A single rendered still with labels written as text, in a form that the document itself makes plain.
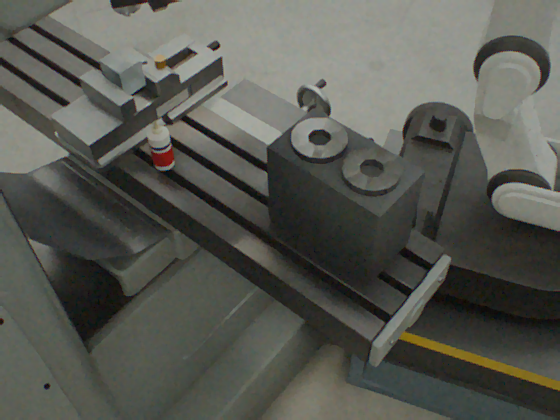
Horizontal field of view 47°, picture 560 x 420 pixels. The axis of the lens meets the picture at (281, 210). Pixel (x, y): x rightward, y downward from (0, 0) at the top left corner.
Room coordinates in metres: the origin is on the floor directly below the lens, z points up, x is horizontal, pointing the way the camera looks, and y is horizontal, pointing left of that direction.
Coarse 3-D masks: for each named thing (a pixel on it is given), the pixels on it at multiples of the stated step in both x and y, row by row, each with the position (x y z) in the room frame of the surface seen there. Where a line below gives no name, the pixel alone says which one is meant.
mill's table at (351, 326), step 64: (0, 64) 1.19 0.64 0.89; (64, 64) 1.16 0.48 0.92; (192, 128) 0.95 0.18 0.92; (128, 192) 0.84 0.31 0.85; (192, 192) 0.80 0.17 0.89; (256, 192) 0.78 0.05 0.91; (256, 256) 0.63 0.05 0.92; (320, 256) 0.63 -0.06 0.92; (448, 256) 0.63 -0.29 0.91; (320, 320) 0.53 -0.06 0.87; (384, 320) 0.52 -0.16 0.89
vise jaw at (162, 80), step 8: (128, 48) 1.07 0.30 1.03; (136, 48) 1.08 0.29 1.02; (136, 56) 1.04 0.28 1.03; (144, 56) 1.04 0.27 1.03; (144, 64) 1.02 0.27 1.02; (152, 64) 1.02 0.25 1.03; (144, 72) 0.99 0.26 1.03; (152, 72) 0.99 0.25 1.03; (160, 72) 0.99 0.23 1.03; (168, 72) 0.99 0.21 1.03; (152, 80) 0.97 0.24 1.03; (160, 80) 0.97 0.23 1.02; (168, 80) 0.98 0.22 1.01; (176, 80) 1.00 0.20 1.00; (152, 88) 0.97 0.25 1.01; (160, 88) 0.97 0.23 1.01; (168, 88) 0.98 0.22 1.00
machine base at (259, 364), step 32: (256, 320) 0.91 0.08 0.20; (288, 320) 0.90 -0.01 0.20; (224, 352) 0.81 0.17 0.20; (256, 352) 0.81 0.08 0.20; (288, 352) 0.82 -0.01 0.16; (224, 384) 0.72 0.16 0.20; (256, 384) 0.73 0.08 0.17; (192, 416) 0.63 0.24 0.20; (224, 416) 0.64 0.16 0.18; (256, 416) 0.68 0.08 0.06
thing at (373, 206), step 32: (288, 128) 0.75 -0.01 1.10; (320, 128) 0.74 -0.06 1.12; (288, 160) 0.68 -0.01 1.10; (320, 160) 0.67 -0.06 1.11; (352, 160) 0.67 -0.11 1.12; (384, 160) 0.66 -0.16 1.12; (288, 192) 0.68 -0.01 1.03; (320, 192) 0.64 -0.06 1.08; (352, 192) 0.61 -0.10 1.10; (384, 192) 0.61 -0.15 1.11; (416, 192) 0.64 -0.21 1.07; (288, 224) 0.68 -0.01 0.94; (320, 224) 0.63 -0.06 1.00; (352, 224) 0.59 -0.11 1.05; (384, 224) 0.58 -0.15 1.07; (352, 256) 0.59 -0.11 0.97; (384, 256) 0.59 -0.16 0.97
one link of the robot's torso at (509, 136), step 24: (480, 72) 0.99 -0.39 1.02; (504, 72) 0.96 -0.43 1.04; (528, 72) 0.95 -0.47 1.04; (480, 96) 0.98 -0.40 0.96; (504, 96) 0.96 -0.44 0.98; (528, 96) 0.95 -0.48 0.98; (480, 120) 0.99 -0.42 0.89; (504, 120) 0.96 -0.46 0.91; (528, 120) 1.00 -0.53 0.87; (480, 144) 1.01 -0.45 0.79; (504, 144) 0.99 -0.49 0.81; (528, 144) 0.97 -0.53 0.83; (504, 168) 0.98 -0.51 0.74; (528, 168) 0.97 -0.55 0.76; (552, 168) 0.99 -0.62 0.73
